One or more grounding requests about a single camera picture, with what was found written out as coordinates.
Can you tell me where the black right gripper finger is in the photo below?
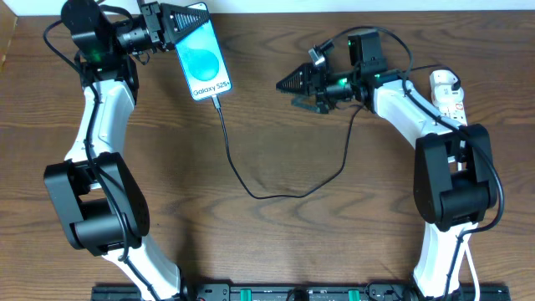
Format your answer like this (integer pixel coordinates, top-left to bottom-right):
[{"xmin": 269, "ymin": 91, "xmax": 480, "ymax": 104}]
[
  {"xmin": 291, "ymin": 95, "xmax": 329, "ymax": 114},
  {"xmin": 276, "ymin": 63, "xmax": 313, "ymax": 95}
]

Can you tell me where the blue Galaxy smartphone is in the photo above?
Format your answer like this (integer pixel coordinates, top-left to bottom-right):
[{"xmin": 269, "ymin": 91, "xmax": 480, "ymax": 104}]
[{"xmin": 176, "ymin": 18, "xmax": 232, "ymax": 101}]

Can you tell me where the black charger cable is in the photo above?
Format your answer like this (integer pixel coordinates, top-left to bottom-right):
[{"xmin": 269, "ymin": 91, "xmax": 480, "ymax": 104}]
[{"xmin": 211, "ymin": 64, "xmax": 461, "ymax": 200}]

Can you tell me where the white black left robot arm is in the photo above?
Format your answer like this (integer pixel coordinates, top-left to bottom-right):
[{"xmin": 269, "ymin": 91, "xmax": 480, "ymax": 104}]
[{"xmin": 43, "ymin": 1, "xmax": 210, "ymax": 300}]

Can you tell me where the white USB charger plug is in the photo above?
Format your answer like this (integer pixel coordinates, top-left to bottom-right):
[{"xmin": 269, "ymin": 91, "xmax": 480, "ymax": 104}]
[{"xmin": 431, "ymin": 83, "xmax": 464, "ymax": 106}]

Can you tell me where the white power strip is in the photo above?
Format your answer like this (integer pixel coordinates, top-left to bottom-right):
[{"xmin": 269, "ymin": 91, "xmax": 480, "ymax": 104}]
[{"xmin": 430, "ymin": 69, "xmax": 467, "ymax": 125}]

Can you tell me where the white power strip cord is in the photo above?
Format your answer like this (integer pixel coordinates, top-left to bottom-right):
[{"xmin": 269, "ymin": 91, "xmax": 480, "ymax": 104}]
[{"xmin": 455, "ymin": 162, "xmax": 482, "ymax": 301}]

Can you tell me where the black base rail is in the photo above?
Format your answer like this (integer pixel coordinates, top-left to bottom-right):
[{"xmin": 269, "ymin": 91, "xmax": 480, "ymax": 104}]
[{"xmin": 89, "ymin": 283, "xmax": 512, "ymax": 301}]

